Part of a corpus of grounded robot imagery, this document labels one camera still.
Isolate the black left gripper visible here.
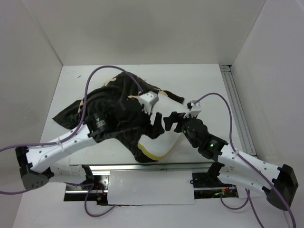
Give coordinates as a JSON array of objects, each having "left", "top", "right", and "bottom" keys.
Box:
[{"left": 119, "top": 105, "right": 164, "bottom": 139}]

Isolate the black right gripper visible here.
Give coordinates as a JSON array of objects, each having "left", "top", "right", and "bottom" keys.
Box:
[{"left": 163, "top": 111, "right": 198, "bottom": 148}]

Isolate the black floral plush pillowcase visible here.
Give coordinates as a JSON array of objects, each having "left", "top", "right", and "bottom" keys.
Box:
[{"left": 53, "top": 72, "right": 185, "bottom": 163}]

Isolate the white pillow yellow edge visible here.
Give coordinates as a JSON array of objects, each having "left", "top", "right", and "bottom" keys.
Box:
[{"left": 137, "top": 96, "right": 190, "bottom": 162}]

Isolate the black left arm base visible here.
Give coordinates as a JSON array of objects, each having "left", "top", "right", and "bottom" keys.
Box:
[{"left": 64, "top": 166, "right": 110, "bottom": 193}]

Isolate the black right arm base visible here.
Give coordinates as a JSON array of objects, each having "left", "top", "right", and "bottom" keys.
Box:
[{"left": 190, "top": 162, "right": 238, "bottom": 200}]

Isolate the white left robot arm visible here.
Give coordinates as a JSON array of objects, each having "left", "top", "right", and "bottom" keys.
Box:
[{"left": 15, "top": 98, "right": 152, "bottom": 190}]

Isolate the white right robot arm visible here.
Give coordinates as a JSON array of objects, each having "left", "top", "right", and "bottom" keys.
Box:
[{"left": 154, "top": 112, "right": 298, "bottom": 211}]

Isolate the white cover panel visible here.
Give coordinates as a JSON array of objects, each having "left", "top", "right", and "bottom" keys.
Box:
[{"left": 107, "top": 171, "right": 195, "bottom": 206}]

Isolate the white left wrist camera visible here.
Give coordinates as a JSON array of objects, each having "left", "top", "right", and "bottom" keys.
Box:
[{"left": 138, "top": 92, "right": 159, "bottom": 115}]

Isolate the aluminium front rail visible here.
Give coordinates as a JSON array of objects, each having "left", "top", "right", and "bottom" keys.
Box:
[{"left": 89, "top": 162, "right": 213, "bottom": 173}]

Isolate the aluminium side rail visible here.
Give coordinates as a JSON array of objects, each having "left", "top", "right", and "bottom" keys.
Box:
[{"left": 219, "top": 65, "right": 257, "bottom": 157}]

